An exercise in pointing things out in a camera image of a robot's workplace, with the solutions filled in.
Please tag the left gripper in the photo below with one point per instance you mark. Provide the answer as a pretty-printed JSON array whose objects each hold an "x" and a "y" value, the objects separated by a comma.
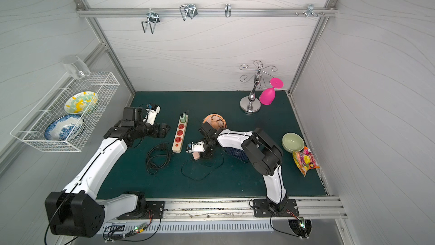
[{"x": 160, "y": 129}]

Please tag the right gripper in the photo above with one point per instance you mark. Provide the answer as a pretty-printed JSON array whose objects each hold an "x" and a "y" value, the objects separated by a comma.
[{"x": 207, "y": 148}]

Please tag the green usb charger plug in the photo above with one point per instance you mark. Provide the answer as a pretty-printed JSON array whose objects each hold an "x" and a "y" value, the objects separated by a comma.
[{"x": 183, "y": 117}]

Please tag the pink usb charger plug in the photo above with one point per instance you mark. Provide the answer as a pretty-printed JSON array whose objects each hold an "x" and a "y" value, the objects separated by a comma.
[{"x": 196, "y": 155}]

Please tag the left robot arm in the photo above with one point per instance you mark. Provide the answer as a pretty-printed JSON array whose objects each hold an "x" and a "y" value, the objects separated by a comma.
[{"x": 74, "y": 211}]

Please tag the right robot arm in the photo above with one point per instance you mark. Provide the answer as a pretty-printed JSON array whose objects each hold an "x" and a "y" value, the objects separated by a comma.
[{"x": 262, "y": 151}]

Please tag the white red power strip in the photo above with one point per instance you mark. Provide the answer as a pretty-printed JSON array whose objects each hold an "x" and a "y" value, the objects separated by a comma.
[{"x": 179, "y": 137}]

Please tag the orange desk fan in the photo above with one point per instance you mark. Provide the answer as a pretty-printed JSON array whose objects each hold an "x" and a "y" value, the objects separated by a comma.
[{"x": 216, "y": 121}]

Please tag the dark blue desk fan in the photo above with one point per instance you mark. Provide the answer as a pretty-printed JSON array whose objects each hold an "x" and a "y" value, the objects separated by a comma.
[{"x": 237, "y": 153}]

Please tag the green dark table mat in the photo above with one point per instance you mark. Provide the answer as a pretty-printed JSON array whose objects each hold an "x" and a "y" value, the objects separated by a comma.
[{"x": 182, "y": 177}]

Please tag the silver glass holder stand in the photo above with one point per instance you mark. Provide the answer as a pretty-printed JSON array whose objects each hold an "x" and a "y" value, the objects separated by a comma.
[{"x": 250, "y": 104}]

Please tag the pink plastic wine glass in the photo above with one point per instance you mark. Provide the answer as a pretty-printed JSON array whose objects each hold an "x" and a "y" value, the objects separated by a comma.
[{"x": 268, "y": 95}]

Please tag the green ceramic bowl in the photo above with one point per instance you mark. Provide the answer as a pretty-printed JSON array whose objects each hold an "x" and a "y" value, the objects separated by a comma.
[{"x": 292, "y": 142}]

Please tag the yellow green patterned bowl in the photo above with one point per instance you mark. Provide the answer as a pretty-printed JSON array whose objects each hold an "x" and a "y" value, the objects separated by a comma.
[{"x": 82, "y": 103}]

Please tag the blue white patterned bowl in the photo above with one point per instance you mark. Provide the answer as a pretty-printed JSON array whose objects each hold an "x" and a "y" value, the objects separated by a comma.
[{"x": 67, "y": 126}]

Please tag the colourful candy bag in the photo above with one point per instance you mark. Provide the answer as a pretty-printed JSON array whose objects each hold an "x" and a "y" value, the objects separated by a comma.
[{"x": 305, "y": 160}]

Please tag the clear glass cup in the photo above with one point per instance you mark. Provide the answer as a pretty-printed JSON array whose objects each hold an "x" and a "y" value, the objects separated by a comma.
[{"x": 75, "y": 67}]

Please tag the base wiring with board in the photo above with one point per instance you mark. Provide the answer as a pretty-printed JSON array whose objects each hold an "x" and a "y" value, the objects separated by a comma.
[{"x": 131, "y": 229}]

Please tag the metal double hook left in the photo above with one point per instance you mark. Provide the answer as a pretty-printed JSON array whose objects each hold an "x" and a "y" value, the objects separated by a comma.
[{"x": 150, "y": 22}]

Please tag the metal double hook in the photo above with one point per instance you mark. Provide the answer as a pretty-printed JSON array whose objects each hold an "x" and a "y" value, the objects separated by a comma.
[
  {"x": 188, "y": 11},
  {"x": 150, "y": 22}
]

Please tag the metal double hook middle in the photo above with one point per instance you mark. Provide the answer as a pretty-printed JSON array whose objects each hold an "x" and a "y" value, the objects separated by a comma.
[{"x": 188, "y": 11}]

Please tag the small metal hook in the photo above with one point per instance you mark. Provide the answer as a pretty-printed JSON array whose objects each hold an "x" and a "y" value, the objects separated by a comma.
[{"x": 227, "y": 9}]

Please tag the metal hook right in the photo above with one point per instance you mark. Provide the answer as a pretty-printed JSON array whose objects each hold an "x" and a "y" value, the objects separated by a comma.
[{"x": 309, "y": 12}]

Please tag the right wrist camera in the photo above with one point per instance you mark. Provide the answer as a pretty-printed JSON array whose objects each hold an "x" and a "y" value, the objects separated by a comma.
[{"x": 195, "y": 147}]

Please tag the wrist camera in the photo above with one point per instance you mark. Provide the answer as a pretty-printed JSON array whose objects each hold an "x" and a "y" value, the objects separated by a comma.
[
  {"x": 195, "y": 147},
  {"x": 152, "y": 111}
]

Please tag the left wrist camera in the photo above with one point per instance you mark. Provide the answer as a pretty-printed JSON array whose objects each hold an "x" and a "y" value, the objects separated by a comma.
[{"x": 152, "y": 111}]

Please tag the aluminium front rail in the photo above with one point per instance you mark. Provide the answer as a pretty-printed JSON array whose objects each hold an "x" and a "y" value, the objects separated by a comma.
[{"x": 238, "y": 209}]

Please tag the aluminium rail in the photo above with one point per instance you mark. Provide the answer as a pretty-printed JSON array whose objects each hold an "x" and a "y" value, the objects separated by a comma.
[
  {"x": 202, "y": 12},
  {"x": 238, "y": 209}
]

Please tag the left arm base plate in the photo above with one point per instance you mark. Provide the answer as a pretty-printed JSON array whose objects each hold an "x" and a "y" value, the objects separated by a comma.
[{"x": 153, "y": 210}]

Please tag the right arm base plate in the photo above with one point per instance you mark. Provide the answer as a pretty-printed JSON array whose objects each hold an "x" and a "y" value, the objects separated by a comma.
[{"x": 262, "y": 208}]

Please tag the white wire basket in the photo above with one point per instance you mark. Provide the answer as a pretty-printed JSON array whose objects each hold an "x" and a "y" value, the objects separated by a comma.
[{"x": 30, "y": 130}]

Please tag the aluminium top rail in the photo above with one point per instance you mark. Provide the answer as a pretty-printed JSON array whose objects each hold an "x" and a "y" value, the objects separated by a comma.
[{"x": 202, "y": 12}]

